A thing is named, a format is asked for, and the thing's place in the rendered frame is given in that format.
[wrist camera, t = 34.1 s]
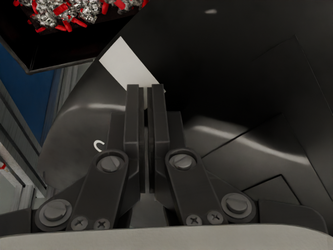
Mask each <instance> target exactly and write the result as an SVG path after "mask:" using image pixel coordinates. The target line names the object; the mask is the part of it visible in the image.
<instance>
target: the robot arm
mask: <svg viewBox="0 0 333 250"><path fill-rule="evenodd" d="M147 109H148V158H149V193H154V196H155V201H157V202H159V203H160V204H161V205H163V211H164V216H165V220H166V225H167V226H164V227H142V228H129V226H130V221H131V216H132V207H133V206H134V205H135V204H136V203H137V202H139V201H141V193H145V134H144V88H143V87H139V84H127V90H126V106H125V112H111V114H110V122H109V130H108V137H107V145H106V150H103V151H101V152H99V153H98V154H96V155H95V156H94V158H93V159H92V162H91V164H90V167H89V170H88V172H87V173H86V174H85V175H84V176H82V177H81V178H79V179H78V180H76V181H75V182H73V183H72V184H70V185H69V186H67V187H66V188H64V189H63V190H62V191H60V192H59V193H57V194H56V195H54V196H53V197H51V198H50V199H48V200H47V201H45V202H44V203H43V204H42V205H41V206H40V207H39V208H38V209H34V210H32V208H31V207H30V208H25V209H21V210H16V211H12V212H8V213H4V214H0V250H333V237H332V236H330V235H329V233H328V230H327V226H326V223H325V221H324V219H323V216H322V215H321V214H320V213H319V212H318V211H316V210H314V209H313V208H310V207H307V206H302V205H296V204H289V203H283V202H277V201H270V200H264V199H258V201H253V200H252V199H251V198H250V197H249V196H247V195H246V194H244V193H243V192H241V191H239V190H238V189H236V188H235V187H233V186H231V185H230V184H228V183H227V182H225V181H223V180H222V179H220V178H218V177H217V176H215V175H214V174H212V173H210V172H209V171H207V170H206V169H205V166H204V164H203V162H202V159H201V157H200V155H199V154H198V153H197V152H196V151H195V150H193V149H190V148H187V146H186V141H185V135H184V129H183V123H182V117H181V112H180V111H166V102H165V93H164V85H163V84H152V87H147Z"/></svg>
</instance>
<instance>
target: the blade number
mask: <svg viewBox="0 0 333 250"><path fill-rule="evenodd" d="M107 137H108V136H107V135H106V134H104V133H103V132H102V131H101V130H100V129H99V128H97V127H96V126H95V128H94V129H93V130H92V132H91V133H90V134H89V136H88V137H87V138H86V140H85V141H84V143H83V144H82V146H81V147H82V148H84V149H85V150H86V151H88V152H89V153H90V154H92V155H93V156H95V155H96V154H98V153H99V152H101V151H103V150H106V145H107Z"/></svg>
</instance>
